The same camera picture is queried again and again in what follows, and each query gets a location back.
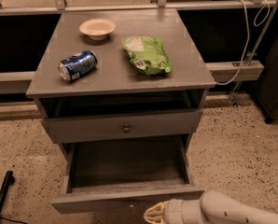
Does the white and yellow gripper body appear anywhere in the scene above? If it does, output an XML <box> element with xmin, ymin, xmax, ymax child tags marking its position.
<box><xmin>144</xmin><ymin>199</ymin><xmax>184</xmax><ymax>224</ymax></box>

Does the grey drawer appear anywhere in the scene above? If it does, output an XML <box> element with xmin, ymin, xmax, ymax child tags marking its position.
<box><xmin>42</xmin><ymin>109</ymin><xmax>202</xmax><ymax>144</ymax></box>
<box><xmin>51</xmin><ymin>135</ymin><xmax>204</xmax><ymax>214</ymax></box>

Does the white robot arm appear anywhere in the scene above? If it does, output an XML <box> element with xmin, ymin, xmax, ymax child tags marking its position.
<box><xmin>144</xmin><ymin>190</ymin><xmax>278</xmax><ymax>224</ymax></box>

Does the grey open bottom drawer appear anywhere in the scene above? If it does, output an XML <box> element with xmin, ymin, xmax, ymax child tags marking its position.
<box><xmin>51</xmin><ymin>135</ymin><xmax>204</xmax><ymax>214</ymax></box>

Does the grey wooden drawer cabinet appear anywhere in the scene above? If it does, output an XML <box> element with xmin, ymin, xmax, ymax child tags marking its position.
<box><xmin>27</xmin><ymin>9</ymin><xmax>215</xmax><ymax>154</ymax></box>

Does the dark grey cabinet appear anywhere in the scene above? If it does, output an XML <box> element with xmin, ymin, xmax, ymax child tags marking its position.
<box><xmin>252</xmin><ymin>35</ymin><xmax>278</xmax><ymax>124</ymax></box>

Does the green chip bag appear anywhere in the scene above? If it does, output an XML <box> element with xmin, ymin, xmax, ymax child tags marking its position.
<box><xmin>121</xmin><ymin>36</ymin><xmax>172</xmax><ymax>76</ymax></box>

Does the blue soda can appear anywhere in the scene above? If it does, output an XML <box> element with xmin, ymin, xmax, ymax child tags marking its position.
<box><xmin>58</xmin><ymin>50</ymin><xmax>98</xmax><ymax>81</ymax></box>

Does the black floor stand leg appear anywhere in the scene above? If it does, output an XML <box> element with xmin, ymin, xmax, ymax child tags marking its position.
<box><xmin>0</xmin><ymin>171</ymin><xmax>15</xmax><ymax>214</ymax></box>

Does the white ceramic bowl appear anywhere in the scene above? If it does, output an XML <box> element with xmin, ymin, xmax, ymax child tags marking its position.
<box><xmin>79</xmin><ymin>19</ymin><xmax>116</xmax><ymax>41</ymax></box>

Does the white hanging cable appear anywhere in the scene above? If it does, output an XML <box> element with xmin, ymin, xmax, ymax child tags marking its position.
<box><xmin>215</xmin><ymin>0</ymin><xmax>271</xmax><ymax>87</ymax></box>

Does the metal railing frame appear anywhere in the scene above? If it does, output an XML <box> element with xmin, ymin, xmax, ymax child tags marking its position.
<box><xmin>0</xmin><ymin>0</ymin><xmax>278</xmax><ymax>108</ymax></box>

